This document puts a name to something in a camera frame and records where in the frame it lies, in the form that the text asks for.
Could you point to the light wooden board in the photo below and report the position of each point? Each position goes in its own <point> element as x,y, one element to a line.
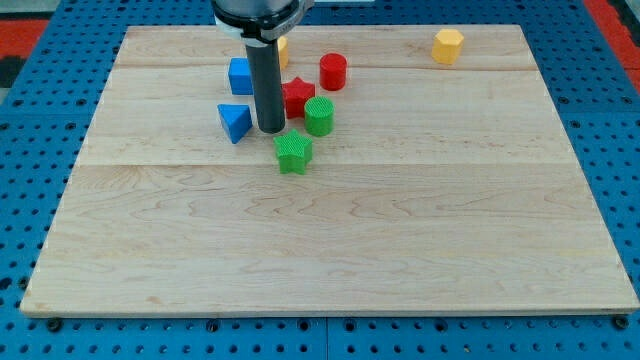
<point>441,191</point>

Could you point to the red star block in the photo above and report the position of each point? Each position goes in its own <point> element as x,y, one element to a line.
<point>296,93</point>

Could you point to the green star block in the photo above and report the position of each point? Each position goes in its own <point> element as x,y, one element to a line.
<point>293,152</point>

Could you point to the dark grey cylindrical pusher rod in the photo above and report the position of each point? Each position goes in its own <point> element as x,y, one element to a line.
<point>265,73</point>

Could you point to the blue triangle block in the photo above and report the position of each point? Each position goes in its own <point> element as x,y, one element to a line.
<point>236,120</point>

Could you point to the yellow block behind rod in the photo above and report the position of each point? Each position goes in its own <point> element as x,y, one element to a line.
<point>283,52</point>

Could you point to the yellow hexagon block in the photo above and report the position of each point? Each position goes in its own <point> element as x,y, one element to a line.
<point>447,46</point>

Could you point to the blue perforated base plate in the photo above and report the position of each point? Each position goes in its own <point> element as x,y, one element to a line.
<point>49,107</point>

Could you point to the blue cube block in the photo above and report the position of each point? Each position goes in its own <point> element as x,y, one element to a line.
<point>239,76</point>

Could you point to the red cylinder block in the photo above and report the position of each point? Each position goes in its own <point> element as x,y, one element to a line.
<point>333,69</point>

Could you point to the green cylinder block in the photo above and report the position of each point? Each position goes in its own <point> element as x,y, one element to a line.
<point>319,113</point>

